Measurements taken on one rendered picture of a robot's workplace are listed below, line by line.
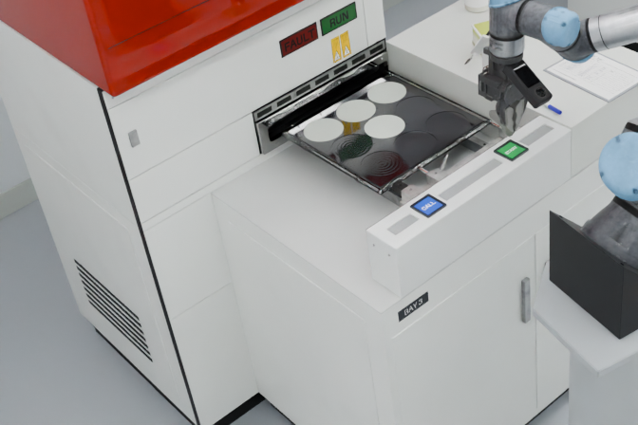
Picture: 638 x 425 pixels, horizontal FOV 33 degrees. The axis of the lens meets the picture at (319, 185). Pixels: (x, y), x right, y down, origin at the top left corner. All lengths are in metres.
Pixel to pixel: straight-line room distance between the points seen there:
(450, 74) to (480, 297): 0.58
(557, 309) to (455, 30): 0.94
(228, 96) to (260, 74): 0.10
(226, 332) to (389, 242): 0.85
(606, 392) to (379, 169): 0.71
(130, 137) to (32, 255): 1.61
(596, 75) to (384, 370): 0.88
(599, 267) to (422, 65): 0.89
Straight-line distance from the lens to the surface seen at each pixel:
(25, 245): 4.11
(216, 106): 2.61
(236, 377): 3.11
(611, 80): 2.70
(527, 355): 2.85
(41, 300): 3.85
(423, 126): 2.68
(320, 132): 2.70
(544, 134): 2.54
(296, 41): 2.69
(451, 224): 2.34
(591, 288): 2.23
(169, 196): 2.64
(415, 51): 2.85
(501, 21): 2.30
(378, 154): 2.60
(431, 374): 2.56
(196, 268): 2.80
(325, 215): 2.57
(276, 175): 2.72
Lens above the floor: 2.43
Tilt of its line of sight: 37 degrees down
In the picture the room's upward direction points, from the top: 9 degrees counter-clockwise
